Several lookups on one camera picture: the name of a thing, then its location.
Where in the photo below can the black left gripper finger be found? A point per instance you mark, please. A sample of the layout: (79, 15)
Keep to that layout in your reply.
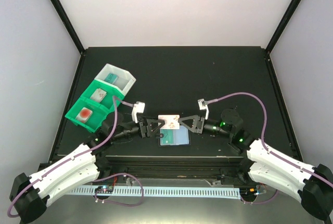
(152, 122)
(153, 132)

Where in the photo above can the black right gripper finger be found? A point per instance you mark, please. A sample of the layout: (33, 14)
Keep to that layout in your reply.
(189, 119)
(194, 128)

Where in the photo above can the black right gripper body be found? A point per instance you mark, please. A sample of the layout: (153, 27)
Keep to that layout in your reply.
(214, 131)

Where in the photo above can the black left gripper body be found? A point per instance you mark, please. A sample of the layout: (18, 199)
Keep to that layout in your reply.
(123, 135)

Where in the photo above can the white patterned card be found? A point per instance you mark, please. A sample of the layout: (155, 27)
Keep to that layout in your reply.
(170, 122)

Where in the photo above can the teal card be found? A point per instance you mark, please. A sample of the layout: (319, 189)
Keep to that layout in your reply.
(111, 78)
(167, 137)

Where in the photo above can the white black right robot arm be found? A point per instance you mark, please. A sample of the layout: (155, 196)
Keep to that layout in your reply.
(310, 186)

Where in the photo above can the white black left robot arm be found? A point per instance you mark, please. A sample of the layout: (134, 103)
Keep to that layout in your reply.
(30, 196)

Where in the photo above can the red circle card in bin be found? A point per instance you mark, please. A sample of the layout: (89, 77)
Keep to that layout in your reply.
(84, 115)

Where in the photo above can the white card in green bin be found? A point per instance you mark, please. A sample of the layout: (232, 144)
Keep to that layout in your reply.
(98, 95)

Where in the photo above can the teal card in white bin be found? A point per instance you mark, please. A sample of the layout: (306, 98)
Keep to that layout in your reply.
(111, 78)

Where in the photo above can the green bin near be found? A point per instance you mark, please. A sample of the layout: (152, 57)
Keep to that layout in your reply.
(99, 114)

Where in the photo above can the green bin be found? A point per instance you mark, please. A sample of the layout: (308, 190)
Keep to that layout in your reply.
(107, 102)
(99, 114)

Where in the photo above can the green bin middle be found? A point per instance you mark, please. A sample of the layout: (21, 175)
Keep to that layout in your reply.
(107, 102)

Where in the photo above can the white bin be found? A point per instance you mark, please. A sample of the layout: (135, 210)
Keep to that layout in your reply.
(125, 79)

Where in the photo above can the left controller board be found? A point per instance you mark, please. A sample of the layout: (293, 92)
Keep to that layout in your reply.
(104, 189)

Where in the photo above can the controller board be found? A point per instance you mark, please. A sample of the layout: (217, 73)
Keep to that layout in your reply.
(250, 191)
(104, 189)

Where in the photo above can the right controller board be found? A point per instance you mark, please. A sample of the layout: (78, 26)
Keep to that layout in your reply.
(250, 191)

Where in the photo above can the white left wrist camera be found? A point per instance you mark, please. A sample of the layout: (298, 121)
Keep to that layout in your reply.
(138, 108)

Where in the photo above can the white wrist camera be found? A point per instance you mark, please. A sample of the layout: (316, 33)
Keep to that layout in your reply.
(138, 108)
(203, 105)

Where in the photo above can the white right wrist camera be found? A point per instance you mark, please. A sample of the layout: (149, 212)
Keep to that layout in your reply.
(203, 105)

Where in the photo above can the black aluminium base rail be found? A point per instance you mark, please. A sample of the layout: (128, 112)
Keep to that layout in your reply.
(230, 170)

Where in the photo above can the white slotted cable duct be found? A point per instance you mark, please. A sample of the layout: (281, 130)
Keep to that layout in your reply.
(159, 191)

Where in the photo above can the black left frame post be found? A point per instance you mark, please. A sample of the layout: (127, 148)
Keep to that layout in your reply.
(68, 25)

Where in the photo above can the black frame post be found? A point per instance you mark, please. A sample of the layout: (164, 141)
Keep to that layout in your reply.
(292, 7)
(68, 25)

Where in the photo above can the black right frame post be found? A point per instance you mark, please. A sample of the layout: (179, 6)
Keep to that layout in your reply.
(292, 7)

